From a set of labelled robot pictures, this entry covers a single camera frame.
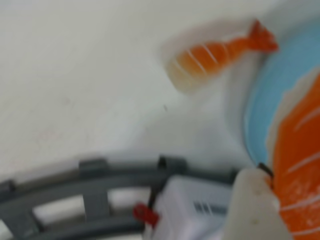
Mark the red train coupler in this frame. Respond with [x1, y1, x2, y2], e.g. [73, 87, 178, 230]
[132, 203, 161, 226]

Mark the blue round dish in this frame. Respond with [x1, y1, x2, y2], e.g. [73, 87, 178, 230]
[243, 9, 320, 176]

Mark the orange shrimp sushi toy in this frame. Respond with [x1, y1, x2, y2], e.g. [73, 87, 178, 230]
[164, 18, 280, 95]

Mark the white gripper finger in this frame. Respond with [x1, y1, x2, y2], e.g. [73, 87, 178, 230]
[223, 167, 293, 240]

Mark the gray plastic rack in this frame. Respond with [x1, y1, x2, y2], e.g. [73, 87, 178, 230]
[0, 154, 238, 240]

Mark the orange salmon sushi toy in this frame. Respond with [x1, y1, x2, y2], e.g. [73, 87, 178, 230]
[266, 72, 320, 240]

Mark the white toy Shinkansen locomotive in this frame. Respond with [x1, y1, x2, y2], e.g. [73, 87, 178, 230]
[143, 174, 233, 240]

